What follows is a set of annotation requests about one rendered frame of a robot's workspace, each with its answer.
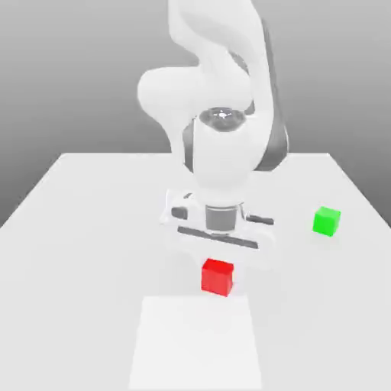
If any small green cube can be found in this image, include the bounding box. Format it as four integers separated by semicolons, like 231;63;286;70
312;205;342;238

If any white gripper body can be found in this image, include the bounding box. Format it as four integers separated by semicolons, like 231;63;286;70
170;224;270;254

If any small red cube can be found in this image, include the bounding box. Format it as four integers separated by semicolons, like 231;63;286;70
200;257;235;298

